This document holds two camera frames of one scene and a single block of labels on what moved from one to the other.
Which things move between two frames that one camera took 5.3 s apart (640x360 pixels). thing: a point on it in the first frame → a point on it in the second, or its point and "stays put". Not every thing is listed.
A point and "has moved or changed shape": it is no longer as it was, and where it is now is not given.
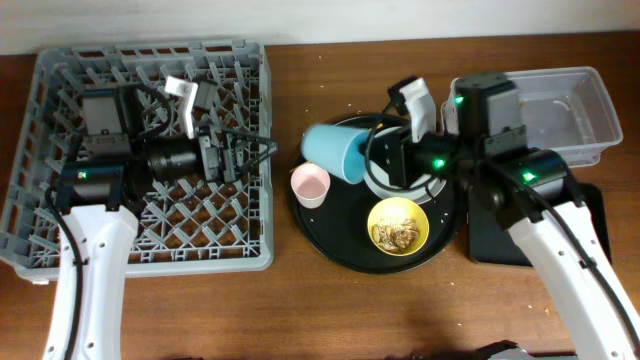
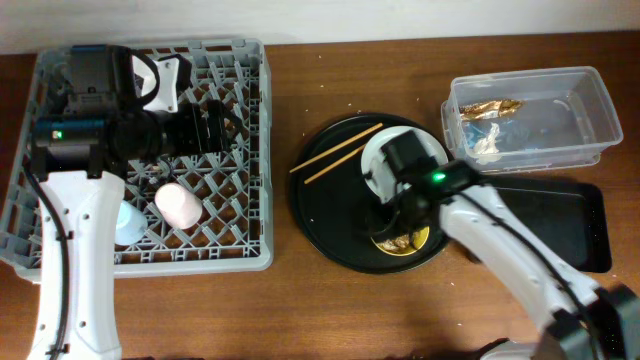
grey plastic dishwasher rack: (181, 226) stays put
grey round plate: (421, 192) stays put
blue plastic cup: (336, 150) has moved or changed shape
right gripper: (399, 165) → (410, 223)
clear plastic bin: (568, 110) stays put
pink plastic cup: (310, 183) → (181, 208)
